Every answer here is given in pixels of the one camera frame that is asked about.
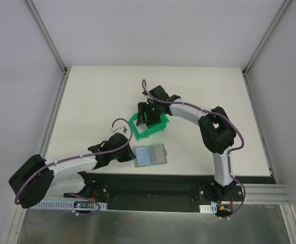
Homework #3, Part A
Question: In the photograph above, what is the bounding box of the left white cable duct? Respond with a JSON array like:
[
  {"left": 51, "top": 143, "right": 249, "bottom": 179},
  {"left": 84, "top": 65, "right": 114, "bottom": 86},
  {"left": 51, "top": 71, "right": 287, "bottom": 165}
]
[{"left": 31, "top": 200, "right": 108, "bottom": 211}]

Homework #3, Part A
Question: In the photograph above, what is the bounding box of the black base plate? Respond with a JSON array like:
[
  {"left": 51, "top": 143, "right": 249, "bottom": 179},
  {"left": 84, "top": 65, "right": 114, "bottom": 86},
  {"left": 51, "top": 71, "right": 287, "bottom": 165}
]
[{"left": 74, "top": 172, "right": 243, "bottom": 212}]

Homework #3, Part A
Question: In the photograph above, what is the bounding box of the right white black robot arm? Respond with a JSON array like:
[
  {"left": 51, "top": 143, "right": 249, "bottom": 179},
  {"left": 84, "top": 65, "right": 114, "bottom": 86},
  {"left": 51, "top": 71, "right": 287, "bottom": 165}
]
[{"left": 136, "top": 85, "right": 236, "bottom": 201}]

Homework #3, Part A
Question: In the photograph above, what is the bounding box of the white cable duct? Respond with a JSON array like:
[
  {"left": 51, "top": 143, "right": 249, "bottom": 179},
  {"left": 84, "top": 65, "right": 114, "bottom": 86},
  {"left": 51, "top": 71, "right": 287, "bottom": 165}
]
[
  {"left": 199, "top": 204, "right": 217, "bottom": 214},
  {"left": 31, "top": 200, "right": 108, "bottom": 211}
]

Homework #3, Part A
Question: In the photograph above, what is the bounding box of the sage green card holder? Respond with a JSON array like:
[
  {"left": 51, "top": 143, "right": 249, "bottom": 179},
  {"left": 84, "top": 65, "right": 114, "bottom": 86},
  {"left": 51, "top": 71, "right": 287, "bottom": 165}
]
[{"left": 133, "top": 143, "right": 167, "bottom": 168}]

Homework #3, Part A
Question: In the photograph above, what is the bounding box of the purple cable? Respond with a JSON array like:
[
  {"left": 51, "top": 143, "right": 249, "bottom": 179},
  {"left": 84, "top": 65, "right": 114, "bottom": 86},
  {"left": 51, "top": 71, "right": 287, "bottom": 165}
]
[
  {"left": 14, "top": 118, "right": 133, "bottom": 205},
  {"left": 141, "top": 79, "right": 246, "bottom": 184}
]

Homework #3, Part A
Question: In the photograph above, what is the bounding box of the green plastic bin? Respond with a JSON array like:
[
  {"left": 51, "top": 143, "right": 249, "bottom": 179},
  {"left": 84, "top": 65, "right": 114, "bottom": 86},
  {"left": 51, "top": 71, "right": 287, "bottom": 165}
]
[{"left": 129, "top": 113, "right": 169, "bottom": 140}]

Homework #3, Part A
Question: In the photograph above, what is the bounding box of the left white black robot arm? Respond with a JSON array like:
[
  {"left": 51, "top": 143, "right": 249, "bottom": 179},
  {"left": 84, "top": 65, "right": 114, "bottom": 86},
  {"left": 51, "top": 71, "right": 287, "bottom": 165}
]
[{"left": 9, "top": 132, "right": 135, "bottom": 209}]

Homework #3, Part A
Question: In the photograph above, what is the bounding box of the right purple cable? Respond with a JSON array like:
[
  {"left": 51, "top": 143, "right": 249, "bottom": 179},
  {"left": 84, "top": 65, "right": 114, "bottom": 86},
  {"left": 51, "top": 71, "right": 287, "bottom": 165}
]
[{"left": 141, "top": 79, "right": 246, "bottom": 184}]

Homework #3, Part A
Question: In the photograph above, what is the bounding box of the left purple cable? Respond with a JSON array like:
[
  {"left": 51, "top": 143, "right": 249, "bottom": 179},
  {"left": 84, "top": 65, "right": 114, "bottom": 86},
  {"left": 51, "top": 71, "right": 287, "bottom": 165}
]
[{"left": 14, "top": 118, "right": 133, "bottom": 205}]

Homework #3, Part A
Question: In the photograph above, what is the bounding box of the right aluminium frame post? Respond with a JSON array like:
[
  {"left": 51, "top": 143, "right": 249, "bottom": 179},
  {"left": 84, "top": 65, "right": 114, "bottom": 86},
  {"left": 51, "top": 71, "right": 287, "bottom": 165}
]
[{"left": 242, "top": 0, "right": 293, "bottom": 77}]

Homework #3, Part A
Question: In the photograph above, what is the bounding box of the left aluminium frame post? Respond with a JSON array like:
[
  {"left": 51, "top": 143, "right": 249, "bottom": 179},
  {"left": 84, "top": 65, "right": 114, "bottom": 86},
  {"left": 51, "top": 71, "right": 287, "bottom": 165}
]
[{"left": 23, "top": 0, "right": 69, "bottom": 75}]

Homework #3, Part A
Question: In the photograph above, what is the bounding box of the right white cable duct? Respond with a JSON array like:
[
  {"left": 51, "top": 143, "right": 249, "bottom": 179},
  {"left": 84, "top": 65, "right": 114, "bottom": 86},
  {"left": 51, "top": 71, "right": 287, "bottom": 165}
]
[{"left": 199, "top": 204, "right": 217, "bottom": 214}]

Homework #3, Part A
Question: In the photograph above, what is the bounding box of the aluminium front rail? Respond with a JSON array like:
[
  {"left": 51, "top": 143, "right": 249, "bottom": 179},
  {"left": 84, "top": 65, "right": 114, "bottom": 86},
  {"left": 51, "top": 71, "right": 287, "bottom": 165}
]
[{"left": 245, "top": 184, "right": 292, "bottom": 205}]

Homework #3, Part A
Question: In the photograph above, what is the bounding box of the aluminium frame post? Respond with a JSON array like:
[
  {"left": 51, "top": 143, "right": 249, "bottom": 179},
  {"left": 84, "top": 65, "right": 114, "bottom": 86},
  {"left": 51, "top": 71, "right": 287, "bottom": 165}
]
[
  {"left": 242, "top": 0, "right": 293, "bottom": 77},
  {"left": 23, "top": 0, "right": 69, "bottom": 75}
]

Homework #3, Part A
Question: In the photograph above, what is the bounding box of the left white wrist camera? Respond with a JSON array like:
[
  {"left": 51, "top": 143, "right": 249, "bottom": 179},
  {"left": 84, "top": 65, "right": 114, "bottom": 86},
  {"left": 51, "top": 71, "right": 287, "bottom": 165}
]
[{"left": 111, "top": 126, "right": 128, "bottom": 136}]

